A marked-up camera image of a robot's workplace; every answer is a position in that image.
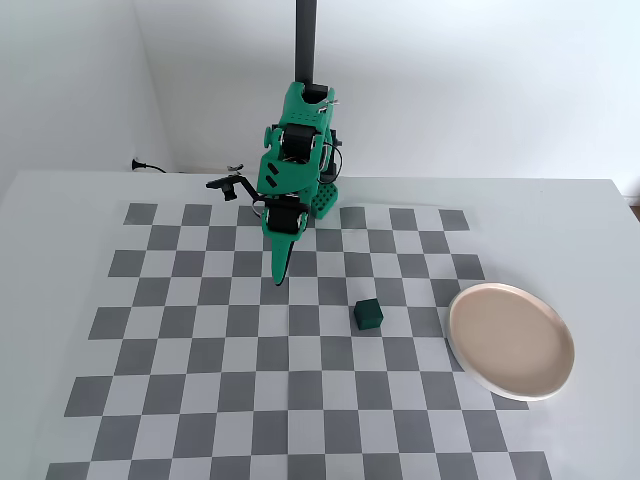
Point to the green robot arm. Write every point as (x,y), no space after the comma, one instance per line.
(292,172)

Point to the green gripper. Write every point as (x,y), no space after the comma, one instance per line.
(284,219)

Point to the beige round plate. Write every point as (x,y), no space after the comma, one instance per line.
(510,340)

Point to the black vertical pole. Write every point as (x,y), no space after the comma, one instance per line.
(306,45)

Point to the grey checkerboard mat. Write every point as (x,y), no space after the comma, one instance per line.
(250,375)

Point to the dark green dice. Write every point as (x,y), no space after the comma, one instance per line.
(368,315)

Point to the black wrist camera board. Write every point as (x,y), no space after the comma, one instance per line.
(227,186)

